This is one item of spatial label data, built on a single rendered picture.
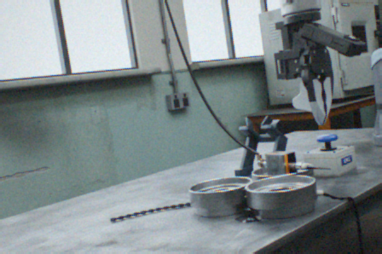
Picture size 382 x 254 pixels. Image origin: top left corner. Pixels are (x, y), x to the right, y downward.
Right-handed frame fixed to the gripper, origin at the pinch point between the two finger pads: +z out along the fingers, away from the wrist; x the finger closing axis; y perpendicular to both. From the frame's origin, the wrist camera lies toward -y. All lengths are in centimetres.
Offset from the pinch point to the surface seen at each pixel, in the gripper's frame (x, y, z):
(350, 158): -1.2, -3.6, 8.1
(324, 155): 3.5, -1.1, 6.6
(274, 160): 17.3, 0.1, 4.6
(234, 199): 28.8, -0.4, 8.1
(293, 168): 17.5, -3.7, 5.8
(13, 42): -21, 170, -43
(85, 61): -58, 170, -31
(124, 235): 42.4, 10.3, 10.6
